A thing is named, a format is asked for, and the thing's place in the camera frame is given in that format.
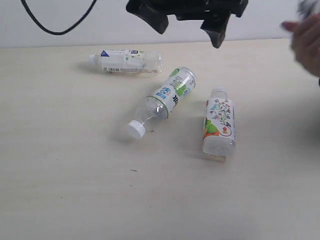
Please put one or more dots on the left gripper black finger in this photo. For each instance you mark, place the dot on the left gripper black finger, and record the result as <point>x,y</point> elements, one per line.
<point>215,25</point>
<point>145,11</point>

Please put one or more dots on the square bottle floral label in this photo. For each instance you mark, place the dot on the square bottle floral label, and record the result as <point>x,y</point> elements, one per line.
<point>219,132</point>

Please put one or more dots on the person's open bare hand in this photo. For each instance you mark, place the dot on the person's open bare hand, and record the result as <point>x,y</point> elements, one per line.
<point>305,42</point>

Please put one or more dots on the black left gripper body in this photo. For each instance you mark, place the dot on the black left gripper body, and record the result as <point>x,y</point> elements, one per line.
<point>198,9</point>

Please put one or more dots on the clear bottle blue white label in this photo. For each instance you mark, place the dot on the clear bottle blue white label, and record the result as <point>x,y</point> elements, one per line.
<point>128,61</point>

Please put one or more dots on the clear bottle green white label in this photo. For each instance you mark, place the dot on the clear bottle green white label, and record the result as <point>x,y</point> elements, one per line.
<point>158,106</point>

